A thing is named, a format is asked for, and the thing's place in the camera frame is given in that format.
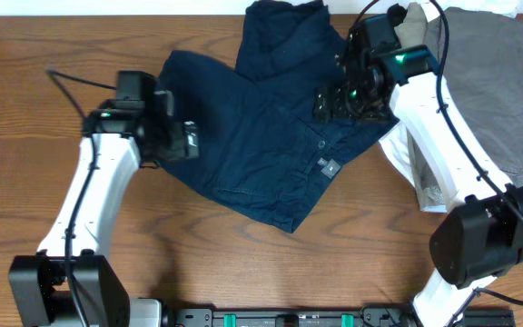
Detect navy blue shorts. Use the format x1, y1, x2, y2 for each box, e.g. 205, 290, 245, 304
159, 1, 391, 233

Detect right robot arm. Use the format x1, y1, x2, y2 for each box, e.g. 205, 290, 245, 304
313, 15, 523, 326

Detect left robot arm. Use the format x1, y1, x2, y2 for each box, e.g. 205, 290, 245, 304
8, 71, 199, 326

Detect khaki garment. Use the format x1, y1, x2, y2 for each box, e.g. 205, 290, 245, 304
394, 3, 446, 213

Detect black garment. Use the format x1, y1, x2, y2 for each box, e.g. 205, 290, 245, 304
386, 4, 408, 27

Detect grey shorts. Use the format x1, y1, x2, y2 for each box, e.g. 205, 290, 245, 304
424, 7, 523, 186

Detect left black cable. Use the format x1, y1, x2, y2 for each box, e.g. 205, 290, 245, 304
45, 67, 117, 327

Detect black cable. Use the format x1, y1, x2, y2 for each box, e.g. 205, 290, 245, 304
45, 67, 117, 327
354, 0, 523, 327

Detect right black cable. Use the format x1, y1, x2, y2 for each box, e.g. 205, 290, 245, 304
354, 0, 523, 327

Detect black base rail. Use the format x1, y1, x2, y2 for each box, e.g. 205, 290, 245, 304
165, 306, 516, 327

